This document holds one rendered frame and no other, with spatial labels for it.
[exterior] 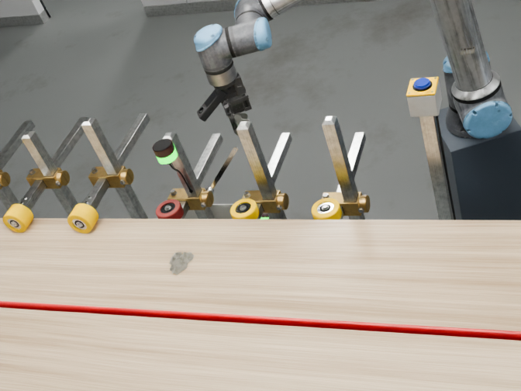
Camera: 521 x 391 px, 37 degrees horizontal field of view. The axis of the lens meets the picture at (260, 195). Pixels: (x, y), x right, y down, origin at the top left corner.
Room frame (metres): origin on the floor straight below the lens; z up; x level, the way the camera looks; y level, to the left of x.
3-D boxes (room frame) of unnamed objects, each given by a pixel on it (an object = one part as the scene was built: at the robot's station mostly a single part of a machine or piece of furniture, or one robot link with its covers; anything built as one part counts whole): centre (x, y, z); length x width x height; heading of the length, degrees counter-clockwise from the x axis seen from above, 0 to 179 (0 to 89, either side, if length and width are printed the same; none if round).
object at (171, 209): (1.85, 0.27, 0.85); 0.08 x 0.08 x 0.11
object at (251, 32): (2.04, -0.14, 1.24); 0.12 x 0.12 x 0.09; 79
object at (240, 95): (2.05, -0.03, 1.07); 0.09 x 0.08 x 0.12; 91
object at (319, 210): (1.59, -0.15, 0.85); 0.08 x 0.08 x 0.11
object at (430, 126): (1.53, -0.47, 0.93); 0.05 x 0.04 x 0.45; 59
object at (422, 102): (1.53, -0.46, 1.18); 0.07 x 0.07 x 0.08; 59
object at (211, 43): (2.05, -0.03, 1.24); 0.10 x 0.09 x 0.12; 79
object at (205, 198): (1.93, 0.21, 0.85); 0.13 x 0.06 x 0.05; 59
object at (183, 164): (1.92, 0.19, 0.87); 0.03 x 0.03 x 0.48; 59
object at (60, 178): (2.18, 0.64, 0.95); 0.13 x 0.06 x 0.05; 59
